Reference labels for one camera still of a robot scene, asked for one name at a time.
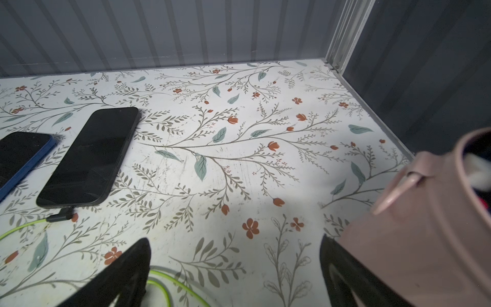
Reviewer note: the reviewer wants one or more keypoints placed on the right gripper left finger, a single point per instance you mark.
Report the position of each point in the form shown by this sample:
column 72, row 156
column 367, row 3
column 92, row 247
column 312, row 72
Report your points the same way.
column 123, row 282

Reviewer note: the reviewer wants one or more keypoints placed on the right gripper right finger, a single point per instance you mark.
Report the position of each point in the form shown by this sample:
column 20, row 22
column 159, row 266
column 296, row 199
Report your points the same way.
column 349, row 282

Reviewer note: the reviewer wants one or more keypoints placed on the green wired earphones tangle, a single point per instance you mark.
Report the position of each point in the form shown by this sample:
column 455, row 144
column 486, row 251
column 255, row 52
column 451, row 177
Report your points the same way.
column 42, row 273

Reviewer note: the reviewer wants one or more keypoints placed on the black earphone plug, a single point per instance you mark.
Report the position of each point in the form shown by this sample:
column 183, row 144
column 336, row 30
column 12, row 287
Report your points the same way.
column 63, row 215

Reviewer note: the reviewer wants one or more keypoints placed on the black smartphone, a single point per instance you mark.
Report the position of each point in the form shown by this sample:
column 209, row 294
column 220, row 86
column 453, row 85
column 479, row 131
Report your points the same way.
column 88, row 170

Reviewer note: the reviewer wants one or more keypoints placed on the blue case smartphone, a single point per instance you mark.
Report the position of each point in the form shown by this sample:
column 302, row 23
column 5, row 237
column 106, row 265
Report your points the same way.
column 20, row 153

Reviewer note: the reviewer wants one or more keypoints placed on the pink pen cup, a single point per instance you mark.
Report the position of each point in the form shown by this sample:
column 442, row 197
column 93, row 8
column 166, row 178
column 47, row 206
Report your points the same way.
column 428, row 234

